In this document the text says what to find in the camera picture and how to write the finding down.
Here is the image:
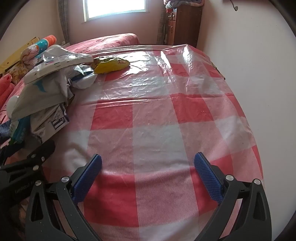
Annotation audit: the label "bed with pink blanket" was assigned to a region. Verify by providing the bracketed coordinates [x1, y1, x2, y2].
[65, 33, 140, 56]

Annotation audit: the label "brown wooden wardrobe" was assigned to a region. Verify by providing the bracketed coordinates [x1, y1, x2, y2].
[165, 2, 204, 48]

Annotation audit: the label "grey patterned hanging cloth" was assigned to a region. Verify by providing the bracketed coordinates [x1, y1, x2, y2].
[157, 9, 168, 44]

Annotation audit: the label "window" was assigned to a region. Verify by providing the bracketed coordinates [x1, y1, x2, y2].
[83, 0, 147, 22]

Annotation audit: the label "folded blankets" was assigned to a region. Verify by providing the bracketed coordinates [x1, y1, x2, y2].
[163, 0, 205, 10]

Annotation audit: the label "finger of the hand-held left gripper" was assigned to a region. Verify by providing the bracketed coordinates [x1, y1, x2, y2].
[0, 140, 56, 179]
[0, 172, 44, 204]

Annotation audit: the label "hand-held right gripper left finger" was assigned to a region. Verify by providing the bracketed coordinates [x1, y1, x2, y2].
[24, 153, 102, 241]

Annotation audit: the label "clear plastic bag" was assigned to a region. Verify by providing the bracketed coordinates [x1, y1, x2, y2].
[43, 45, 78, 64]

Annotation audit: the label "teal packet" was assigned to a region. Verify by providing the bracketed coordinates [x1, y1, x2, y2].
[9, 116, 31, 142]

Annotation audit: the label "white paper label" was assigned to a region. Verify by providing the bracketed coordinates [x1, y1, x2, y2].
[30, 102, 70, 143]

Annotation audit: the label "clear plastic table cover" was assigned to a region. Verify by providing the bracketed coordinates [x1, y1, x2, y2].
[67, 44, 257, 156]

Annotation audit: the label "floral pillow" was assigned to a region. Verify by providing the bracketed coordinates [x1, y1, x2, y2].
[7, 59, 30, 84]

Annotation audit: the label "white packet with blue feather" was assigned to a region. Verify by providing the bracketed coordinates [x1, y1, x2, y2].
[10, 70, 75, 121]

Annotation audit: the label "red white checked tablecloth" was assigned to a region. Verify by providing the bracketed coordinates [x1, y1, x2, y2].
[42, 44, 264, 241]

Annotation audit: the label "grey curtain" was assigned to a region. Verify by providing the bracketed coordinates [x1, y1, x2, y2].
[58, 0, 70, 44]

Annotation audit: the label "yellow snack packet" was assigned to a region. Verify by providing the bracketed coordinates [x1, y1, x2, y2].
[94, 57, 130, 74]

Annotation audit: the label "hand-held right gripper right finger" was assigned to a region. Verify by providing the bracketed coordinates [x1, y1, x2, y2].
[194, 152, 272, 241]

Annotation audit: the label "orange teal plush toy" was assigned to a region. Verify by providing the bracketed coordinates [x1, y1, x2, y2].
[21, 35, 57, 67]

